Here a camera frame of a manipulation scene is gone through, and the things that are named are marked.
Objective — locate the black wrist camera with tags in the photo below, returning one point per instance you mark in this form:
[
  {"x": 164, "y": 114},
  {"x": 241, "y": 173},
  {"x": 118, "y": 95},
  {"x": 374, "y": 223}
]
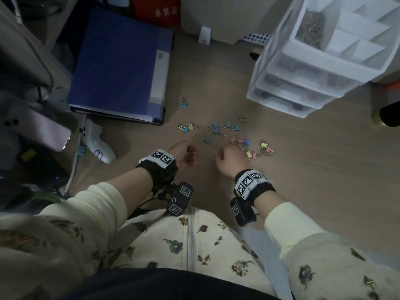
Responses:
[
  {"x": 242, "y": 212},
  {"x": 180, "y": 196}
]

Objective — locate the red box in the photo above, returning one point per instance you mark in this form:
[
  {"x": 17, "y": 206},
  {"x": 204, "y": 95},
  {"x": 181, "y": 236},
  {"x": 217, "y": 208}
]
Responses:
[{"x": 156, "y": 10}]

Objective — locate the scattered pile of pastel clips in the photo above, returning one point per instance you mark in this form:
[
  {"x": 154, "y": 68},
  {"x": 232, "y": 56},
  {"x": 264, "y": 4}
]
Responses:
[{"x": 237, "y": 140}]

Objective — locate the heap of small metal clips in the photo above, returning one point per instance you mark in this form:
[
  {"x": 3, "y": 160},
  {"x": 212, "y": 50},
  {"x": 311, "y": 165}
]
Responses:
[{"x": 311, "y": 26}]

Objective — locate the black wristband with marker tags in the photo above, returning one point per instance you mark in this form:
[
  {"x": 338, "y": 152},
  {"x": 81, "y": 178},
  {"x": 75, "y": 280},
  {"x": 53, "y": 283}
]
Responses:
[
  {"x": 251, "y": 184},
  {"x": 157, "y": 167}
]

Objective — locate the bunch of binder clips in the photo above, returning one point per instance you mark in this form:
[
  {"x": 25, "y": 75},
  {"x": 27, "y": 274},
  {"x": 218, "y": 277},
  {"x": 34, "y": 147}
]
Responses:
[{"x": 188, "y": 154}]

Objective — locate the person's right hand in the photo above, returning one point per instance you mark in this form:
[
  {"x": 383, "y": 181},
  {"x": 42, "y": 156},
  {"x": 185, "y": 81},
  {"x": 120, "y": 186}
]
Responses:
[{"x": 231, "y": 162}]

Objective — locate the dark trousers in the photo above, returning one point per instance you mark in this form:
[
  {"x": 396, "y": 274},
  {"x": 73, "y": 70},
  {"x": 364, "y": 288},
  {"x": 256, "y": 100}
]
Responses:
[{"x": 168, "y": 284}]

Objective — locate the grey flat case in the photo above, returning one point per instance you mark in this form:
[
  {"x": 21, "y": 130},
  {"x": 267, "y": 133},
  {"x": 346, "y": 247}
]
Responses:
[{"x": 40, "y": 128}]

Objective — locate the person's right fingers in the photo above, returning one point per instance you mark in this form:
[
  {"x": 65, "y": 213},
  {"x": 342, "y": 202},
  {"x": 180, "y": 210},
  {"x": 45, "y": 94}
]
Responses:
[{"x": 219, "y": 157}]

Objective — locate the blue file folder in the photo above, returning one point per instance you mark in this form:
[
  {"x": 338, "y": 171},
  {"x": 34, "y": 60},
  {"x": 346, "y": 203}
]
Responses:
[{"x": 118, "y": 62}]

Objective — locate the cream floral jacket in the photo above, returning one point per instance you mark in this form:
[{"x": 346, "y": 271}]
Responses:
[{"x": 175, "y": 243}]

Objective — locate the white blue-dotted sheet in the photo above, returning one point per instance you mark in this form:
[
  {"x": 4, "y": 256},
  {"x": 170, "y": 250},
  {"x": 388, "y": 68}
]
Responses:
[{"x": 256, "y": 38}]

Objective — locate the green leaf-shaped item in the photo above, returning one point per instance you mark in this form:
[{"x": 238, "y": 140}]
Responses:
[{"x": 47, "y": 197}]

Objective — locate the person's left forearm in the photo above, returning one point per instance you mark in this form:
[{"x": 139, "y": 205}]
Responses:
[{"x": 125, "y": 190}]

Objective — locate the white plastic drawer organizer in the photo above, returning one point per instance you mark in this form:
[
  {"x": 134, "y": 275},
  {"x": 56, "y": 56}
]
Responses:
[{"x": 300, "y": 74}]

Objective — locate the person's right forearm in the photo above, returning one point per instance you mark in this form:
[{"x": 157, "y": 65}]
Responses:
[{"x": 281, "y": 212}]

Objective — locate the white bracket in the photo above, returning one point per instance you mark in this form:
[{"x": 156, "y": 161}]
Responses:
[{"x": 205, "y": 35}]

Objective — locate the white handheld device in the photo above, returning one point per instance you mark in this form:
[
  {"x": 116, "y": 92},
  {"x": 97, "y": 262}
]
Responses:
[{"x": 98, "y": 143}]

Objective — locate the person's left fingers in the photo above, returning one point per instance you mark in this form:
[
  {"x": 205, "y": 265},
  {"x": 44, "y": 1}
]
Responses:
[{"x": 193, "y": 154}]

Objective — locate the single blue binder clip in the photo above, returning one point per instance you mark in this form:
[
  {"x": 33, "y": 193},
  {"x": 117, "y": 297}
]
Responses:
[{"x": 183, "y": 103}]

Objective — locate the grey fabric bag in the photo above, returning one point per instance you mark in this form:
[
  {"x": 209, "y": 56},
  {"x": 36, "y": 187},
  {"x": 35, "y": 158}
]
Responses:
[{"x": 22, "y": 53}]

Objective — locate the person's left hand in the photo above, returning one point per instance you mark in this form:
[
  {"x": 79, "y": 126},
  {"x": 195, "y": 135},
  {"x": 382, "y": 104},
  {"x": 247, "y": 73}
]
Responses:
[{"x": 180, "y": 151}]

